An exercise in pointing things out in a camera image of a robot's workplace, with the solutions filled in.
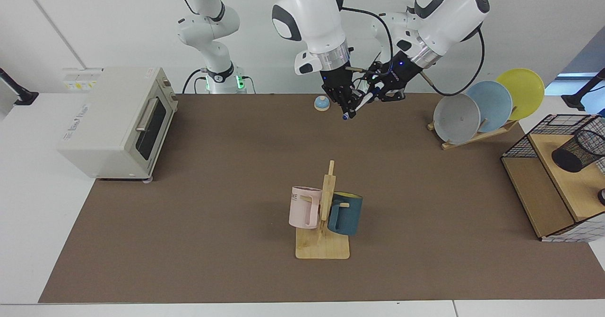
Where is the white marker with blue cap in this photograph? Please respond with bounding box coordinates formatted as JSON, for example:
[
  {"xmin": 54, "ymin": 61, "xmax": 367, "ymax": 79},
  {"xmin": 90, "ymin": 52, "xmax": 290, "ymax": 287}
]
[{"xmin": 343, "ymin": 82, "xmax": 384, "ymax": 120}]

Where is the black mesh pen holder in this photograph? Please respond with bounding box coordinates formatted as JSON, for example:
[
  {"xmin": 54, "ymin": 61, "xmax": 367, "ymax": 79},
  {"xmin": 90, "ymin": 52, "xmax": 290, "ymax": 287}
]
[{"xmin": 551, "ymin": 129, "xmax": 605, "ymax": 173}]

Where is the grey plate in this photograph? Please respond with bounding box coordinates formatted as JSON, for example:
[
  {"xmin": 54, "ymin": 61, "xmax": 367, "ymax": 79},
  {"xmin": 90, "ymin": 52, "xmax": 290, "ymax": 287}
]
[{"xmin": 433, "ymin": 93, "xmax": 481, "ymax": 145}]

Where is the light blue plate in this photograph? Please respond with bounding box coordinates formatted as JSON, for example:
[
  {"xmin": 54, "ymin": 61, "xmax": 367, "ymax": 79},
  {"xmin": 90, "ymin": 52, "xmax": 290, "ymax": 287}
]
[{"xmin": 466, "ymin": 81, "xmax": 513, "ymax": 133}]

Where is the wooden plate rack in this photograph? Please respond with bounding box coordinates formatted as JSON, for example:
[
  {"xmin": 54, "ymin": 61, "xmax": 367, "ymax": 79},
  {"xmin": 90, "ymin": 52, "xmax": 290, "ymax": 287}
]
[{"xmin": 427, "ymin": 119, "xmax": 519, "ymax": 150}]

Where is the dark teal cup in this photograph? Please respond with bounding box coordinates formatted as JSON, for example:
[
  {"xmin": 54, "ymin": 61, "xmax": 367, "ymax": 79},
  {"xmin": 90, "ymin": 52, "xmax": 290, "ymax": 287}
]
[{"xmin": 327, "ymin": 192, "xmax": 363, "ymax": 236}]

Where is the pink cup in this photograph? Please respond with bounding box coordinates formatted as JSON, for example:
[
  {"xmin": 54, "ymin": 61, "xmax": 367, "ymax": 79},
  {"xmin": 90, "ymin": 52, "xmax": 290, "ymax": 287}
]
[{"xmin": 289, "ymin": 186, "xmax": 323, "ymax": 230}]

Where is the yellow plate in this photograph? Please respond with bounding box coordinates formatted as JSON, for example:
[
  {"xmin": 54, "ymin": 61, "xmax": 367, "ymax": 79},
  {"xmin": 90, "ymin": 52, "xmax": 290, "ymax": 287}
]
[{"xmin": 495, "ymin": 68, "xmax": 545, "ymax": 121}]

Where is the wooden cup stand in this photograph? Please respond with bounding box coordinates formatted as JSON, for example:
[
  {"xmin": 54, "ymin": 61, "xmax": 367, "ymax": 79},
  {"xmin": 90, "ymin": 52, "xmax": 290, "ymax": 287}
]
[{"xmin": 295, "ymin": 160, "xmax": 351, "ymax": 260}]

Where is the brown table cloth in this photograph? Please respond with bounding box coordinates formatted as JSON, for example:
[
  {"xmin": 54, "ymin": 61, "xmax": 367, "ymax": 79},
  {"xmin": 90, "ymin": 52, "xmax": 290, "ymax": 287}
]
[{"xmin": 38, "ymin": 93, "xmax": 605, "ymax": 304}]

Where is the pale toaster oven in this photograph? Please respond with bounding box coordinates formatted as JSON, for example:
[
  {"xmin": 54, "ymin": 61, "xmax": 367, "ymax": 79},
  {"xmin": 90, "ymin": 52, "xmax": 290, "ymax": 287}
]
[{"xmin": 57, "ymin": 67, "xmax": 179, "ymax": 184}]

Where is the white box with yellow label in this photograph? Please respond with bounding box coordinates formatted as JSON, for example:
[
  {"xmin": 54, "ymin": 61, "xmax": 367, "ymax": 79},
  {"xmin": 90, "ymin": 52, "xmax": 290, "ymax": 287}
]
[{"xmin": 62, "ymin": 68, "xmax": 103, "ymax": 93}]

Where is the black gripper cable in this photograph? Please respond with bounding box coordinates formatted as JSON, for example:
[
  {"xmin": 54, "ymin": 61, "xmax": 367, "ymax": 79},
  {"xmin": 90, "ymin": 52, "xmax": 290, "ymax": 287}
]
[
  {"xmin": 420, "ymin": 26, "xmax": 486, "ymax": 97},
  {"xmin": 340, "ymin": 8, "xmax": 394, "ymax": 79}
]

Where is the black base cable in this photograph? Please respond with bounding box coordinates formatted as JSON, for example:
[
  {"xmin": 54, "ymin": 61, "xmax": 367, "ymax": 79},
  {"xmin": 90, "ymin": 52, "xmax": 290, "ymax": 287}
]
[{"xmin": 182, "ymin": 68, "xmax": 205, "ymax": 94}]

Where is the wire basket with wooden floor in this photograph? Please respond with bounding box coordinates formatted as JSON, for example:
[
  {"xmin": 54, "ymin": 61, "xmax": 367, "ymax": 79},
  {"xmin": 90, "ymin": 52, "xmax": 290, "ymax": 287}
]
[{"xmin": 501, "ymin": 114, "xmax": 605, "ymax": 243}]

